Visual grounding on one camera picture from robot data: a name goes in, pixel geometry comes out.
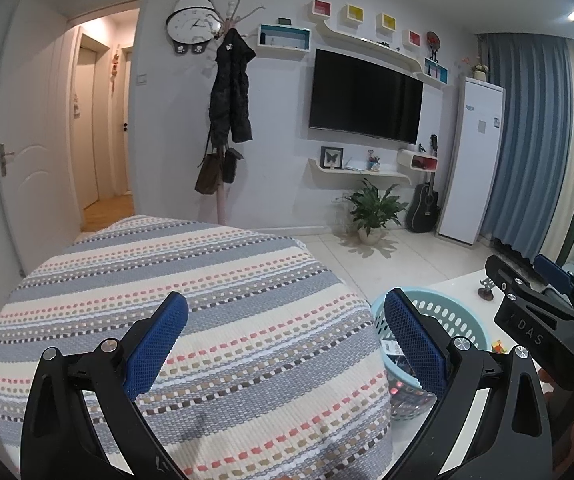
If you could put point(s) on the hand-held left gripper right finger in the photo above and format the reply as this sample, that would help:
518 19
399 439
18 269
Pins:
417 345

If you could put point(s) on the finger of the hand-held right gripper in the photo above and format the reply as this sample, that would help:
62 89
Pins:
554 270
509 277

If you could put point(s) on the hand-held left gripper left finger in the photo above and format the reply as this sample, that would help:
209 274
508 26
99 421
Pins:
159 340

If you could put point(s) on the teal plastic basket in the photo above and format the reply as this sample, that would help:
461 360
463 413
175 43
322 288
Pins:
437 310

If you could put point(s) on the small brown toy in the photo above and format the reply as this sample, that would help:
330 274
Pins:
487 290

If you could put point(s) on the small colourful toy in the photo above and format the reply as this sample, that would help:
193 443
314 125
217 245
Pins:
499 346

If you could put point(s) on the striped woven tablecloth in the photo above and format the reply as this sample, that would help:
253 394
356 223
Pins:
242 285

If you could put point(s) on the black acoustic guitar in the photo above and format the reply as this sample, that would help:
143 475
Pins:
422 207

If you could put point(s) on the white standing air conditioner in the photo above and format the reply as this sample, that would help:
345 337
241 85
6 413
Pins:
472 160

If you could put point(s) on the blue striped curtain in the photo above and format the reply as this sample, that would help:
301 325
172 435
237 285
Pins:
532 135

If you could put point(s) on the white and red box shelf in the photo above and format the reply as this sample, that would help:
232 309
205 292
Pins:
424 162

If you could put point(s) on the green potted plant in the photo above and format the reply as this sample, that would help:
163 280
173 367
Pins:
374 205

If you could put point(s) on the pale coat rack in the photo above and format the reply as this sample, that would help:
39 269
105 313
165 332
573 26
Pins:
223 205

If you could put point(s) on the brown hanging bag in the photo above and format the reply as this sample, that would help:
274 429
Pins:
209 172

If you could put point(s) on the black hanging bag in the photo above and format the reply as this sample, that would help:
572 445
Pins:
232 165

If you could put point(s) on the framed butterfly picture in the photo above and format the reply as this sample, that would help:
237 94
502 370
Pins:
332 157

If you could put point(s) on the small flower pot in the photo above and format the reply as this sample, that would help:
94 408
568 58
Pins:
479 71

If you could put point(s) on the small teal box shelf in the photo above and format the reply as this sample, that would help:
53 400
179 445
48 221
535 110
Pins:
436 70

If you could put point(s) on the white room door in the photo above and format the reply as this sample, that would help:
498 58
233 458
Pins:
32 135

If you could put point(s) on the round red fan ornament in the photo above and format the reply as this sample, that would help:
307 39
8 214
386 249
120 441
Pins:
433 40

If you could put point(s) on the dark hanging coat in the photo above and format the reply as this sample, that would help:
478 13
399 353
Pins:
232 85

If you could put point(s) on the hanging hallway ornament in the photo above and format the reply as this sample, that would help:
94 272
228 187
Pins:
115 67

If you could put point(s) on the long teal box shelf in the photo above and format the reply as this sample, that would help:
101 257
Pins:
287 40

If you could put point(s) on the white curved low wall shelf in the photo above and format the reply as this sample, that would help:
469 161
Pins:
362 173

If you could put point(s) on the wall-mounted television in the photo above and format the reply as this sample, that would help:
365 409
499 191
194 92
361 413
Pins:
367 95

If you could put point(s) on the white curved high wall shelf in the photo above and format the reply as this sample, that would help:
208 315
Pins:
392 52

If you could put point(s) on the red cube wall shelf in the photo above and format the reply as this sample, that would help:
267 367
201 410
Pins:
414 38
321 9

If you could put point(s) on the yellow cube wall shelf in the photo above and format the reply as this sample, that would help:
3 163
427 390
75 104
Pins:
386 21
355 14

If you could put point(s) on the panda wall clock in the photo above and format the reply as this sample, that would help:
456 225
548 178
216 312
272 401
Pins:
192 22

